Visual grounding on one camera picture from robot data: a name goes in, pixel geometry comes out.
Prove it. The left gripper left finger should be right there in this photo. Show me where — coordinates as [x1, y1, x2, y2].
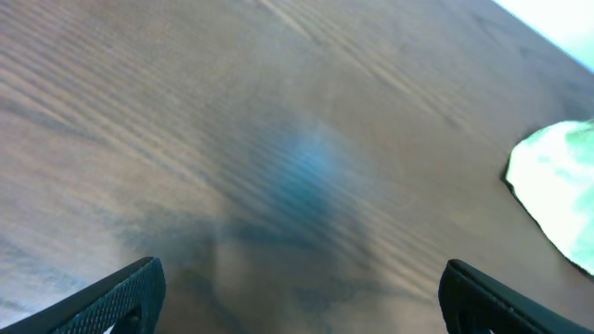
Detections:
[1, 257, 166, 334]

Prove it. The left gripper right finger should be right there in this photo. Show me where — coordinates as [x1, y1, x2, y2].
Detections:
[438, 259, 593, 334]

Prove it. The green cloth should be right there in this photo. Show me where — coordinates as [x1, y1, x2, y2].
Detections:
[505, 121, 593, 275]

